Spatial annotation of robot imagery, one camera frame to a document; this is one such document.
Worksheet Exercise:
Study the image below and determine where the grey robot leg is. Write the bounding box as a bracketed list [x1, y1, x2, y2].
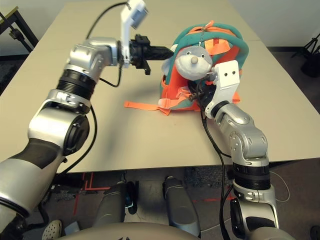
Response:
[162, 176, 201, 237]
[94, 181, 126, 226]

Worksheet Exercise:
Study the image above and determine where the grey robot torso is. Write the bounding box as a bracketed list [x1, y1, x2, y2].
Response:
[56, 222, 198, 240]

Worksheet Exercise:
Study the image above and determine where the black rod with clamp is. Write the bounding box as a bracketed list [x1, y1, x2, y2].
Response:
[0, 12, 25, 43]

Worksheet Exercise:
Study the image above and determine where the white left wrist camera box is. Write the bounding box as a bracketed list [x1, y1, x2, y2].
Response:
[120, 0, 149, 69]

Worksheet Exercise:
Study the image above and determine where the thin white floor cable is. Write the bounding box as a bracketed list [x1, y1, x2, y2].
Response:
[268, 169, 291, 203]

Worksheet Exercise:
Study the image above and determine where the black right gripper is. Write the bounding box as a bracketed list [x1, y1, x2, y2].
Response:
[188, 81, 218, 106]

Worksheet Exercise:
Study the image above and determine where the grey white plush toy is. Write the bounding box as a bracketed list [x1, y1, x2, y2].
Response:
[171, 44, 213, 81]

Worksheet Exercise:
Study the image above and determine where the small grey box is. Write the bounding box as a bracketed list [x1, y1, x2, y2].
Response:
[65, 221, 81, 236]

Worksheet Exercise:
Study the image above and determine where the grey robot right leg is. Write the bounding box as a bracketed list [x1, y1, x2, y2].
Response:
[162, 176, 201, 237]

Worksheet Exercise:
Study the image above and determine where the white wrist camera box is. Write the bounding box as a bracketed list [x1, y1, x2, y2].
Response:
[204, 60, 241, 118]
[120, 0, 149, 69]

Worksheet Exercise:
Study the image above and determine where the white perforated clog shoe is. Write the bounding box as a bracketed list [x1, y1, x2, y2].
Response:
[42, 219, 63, 240]

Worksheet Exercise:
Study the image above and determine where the grey robot left leg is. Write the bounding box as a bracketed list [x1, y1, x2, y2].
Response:
[94, 181, 126, 226]

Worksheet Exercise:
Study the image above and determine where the orange and teal backpack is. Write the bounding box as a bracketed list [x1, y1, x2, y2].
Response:
[124, 20, 251, 117]

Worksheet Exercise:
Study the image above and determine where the black framed side table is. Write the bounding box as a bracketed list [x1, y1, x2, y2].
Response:
[0, 6, 38, 52]

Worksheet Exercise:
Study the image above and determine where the black tripod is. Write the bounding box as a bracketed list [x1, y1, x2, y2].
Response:
[296, 34, 320, 78]

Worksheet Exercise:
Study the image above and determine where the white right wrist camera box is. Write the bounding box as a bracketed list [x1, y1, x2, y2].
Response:
[204, 60, 241, 118]

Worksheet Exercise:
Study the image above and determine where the black object with cyan trim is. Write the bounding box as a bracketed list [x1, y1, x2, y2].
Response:
[124, 181, 140, 215]

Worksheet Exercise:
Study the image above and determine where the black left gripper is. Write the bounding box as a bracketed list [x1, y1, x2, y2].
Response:
[129, 34, 175, 76]

